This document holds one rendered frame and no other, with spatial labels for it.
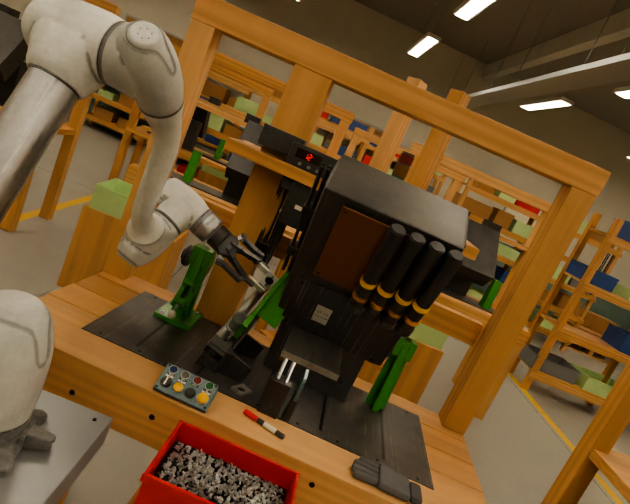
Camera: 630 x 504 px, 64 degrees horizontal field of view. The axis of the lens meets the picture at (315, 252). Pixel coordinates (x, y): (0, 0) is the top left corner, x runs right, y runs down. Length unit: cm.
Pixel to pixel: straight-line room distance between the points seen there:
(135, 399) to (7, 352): 52
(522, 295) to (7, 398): 154
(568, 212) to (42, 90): 156
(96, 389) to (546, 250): 147
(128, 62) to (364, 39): 1071
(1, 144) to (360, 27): 1085
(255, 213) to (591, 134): 1167
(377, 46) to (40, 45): 1074
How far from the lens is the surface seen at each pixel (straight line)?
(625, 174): 1357
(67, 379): 149
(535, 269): 189
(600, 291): 644
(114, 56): 109
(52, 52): 113
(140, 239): 145
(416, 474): 160
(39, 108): 111
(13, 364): 98
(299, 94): 178
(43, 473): 109
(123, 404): 144
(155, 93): 109
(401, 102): 177
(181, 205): 152
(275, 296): 147
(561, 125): 1276
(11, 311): 98
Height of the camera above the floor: 165
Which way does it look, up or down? 12 degrees down
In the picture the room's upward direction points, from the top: 24 degrees clockwise
